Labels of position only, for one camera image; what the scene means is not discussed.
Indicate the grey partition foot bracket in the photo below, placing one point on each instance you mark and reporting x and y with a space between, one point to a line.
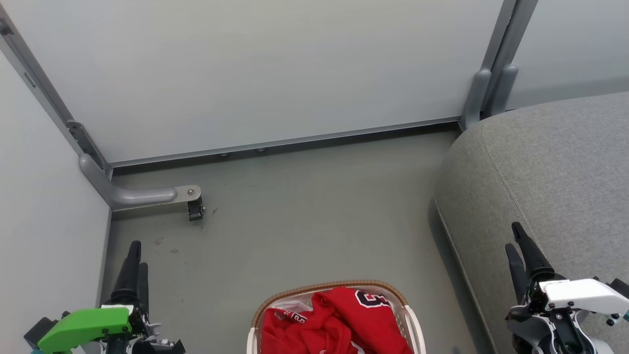
132 195

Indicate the white laundry basket brown rim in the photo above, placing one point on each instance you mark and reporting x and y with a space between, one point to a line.
415 327

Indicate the grey partition bottom rail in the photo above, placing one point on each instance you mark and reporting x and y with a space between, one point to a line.
295 142

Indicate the grey partition corner post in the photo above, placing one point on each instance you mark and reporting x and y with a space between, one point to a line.
44 91

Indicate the grey double partition post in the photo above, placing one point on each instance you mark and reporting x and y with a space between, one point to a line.
496 64

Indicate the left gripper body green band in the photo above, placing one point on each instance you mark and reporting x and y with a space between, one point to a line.
83 327

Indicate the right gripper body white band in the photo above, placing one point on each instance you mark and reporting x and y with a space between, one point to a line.
580 295

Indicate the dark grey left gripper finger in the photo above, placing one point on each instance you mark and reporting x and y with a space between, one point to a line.
128 275
144 290

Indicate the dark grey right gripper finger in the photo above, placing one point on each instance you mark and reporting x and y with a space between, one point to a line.
534 263
517 280

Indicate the small black caster wheel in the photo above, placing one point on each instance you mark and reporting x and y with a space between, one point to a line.
195 211

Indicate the red jersey shirt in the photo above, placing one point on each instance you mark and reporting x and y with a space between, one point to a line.
354 324

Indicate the grey fabric sofa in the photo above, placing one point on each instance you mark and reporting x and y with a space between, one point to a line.
540 172

